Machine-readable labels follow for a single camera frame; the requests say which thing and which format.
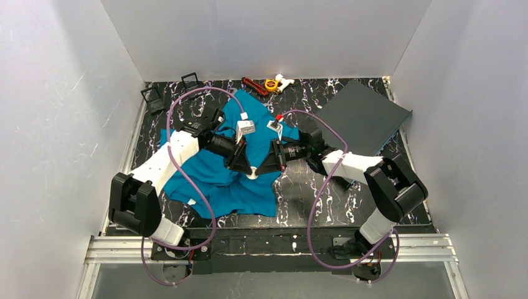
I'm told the blue garment cloth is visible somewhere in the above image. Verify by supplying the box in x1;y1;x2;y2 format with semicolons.
163;90;281;219

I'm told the red black utility knife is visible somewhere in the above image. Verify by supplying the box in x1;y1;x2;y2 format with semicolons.
242;77;269;97

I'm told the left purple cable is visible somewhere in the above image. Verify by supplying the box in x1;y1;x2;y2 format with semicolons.
141;87;248;287

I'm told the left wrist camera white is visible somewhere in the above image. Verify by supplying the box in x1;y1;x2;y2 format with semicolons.
236;120;255;143

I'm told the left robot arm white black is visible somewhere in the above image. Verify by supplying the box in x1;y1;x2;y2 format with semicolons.
108;108;255;250

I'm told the purple cable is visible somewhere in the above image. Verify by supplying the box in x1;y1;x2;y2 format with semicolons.
280;109;400;285
141;87;248;287

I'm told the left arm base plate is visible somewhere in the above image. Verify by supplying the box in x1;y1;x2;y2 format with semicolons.
150;230;210;261

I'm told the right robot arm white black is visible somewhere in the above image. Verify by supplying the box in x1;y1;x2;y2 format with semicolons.
254;129;428;247

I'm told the round colourful brooch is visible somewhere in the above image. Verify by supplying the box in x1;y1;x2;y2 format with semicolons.
246;167;258;180

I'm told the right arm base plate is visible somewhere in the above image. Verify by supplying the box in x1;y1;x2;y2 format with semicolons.
328;237;400;284

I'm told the yellow tape measure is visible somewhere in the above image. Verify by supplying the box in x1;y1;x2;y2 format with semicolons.
263;79;278;93

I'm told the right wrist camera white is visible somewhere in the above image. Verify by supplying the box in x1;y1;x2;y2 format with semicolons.
266;115;283;141

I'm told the black frame stand left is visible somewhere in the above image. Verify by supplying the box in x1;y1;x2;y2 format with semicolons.
141;86;166;115

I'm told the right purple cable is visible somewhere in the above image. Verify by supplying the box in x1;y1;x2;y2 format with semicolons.
280;109;400;285

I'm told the black frame stand rear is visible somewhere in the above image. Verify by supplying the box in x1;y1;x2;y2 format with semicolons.
181;72;205;99

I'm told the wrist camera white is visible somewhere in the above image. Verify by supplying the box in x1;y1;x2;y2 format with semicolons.
266;115;283;141
236;120;255;143

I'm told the dark grey flat box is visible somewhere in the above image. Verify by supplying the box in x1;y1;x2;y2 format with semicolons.
316;79;412;156

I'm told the white plastic fitting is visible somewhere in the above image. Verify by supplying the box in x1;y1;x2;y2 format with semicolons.
275;74;295;93

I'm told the aluminium rail frame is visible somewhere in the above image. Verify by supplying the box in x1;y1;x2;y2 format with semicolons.
77;77;467;298

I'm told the black frame stand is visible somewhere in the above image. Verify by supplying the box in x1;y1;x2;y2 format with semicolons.
141;86;166;115
181;72;205;99

